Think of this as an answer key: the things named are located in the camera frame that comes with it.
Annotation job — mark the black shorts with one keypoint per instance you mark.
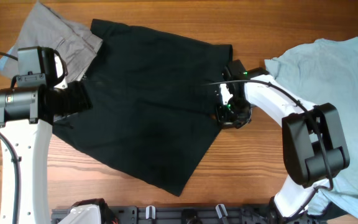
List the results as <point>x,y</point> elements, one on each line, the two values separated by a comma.
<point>153,98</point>

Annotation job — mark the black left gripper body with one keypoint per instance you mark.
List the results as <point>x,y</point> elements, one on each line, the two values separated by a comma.
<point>74,99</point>

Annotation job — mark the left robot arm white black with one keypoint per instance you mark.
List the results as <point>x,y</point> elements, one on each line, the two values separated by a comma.
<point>28,108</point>

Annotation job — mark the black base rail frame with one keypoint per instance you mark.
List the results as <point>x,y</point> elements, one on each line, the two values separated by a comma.
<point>97,211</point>

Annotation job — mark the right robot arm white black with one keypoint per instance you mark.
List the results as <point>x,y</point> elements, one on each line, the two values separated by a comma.
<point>314,146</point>

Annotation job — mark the folded grey shorts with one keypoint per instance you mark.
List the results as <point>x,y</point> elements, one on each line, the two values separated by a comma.
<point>75,43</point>

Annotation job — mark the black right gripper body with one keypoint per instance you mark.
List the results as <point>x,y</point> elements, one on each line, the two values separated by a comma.
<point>235,111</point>

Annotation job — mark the folded light blue cloth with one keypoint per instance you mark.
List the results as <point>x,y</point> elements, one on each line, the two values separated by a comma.
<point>4,59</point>

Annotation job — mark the light blue t-shirt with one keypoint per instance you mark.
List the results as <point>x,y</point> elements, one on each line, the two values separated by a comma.
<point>326,71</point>

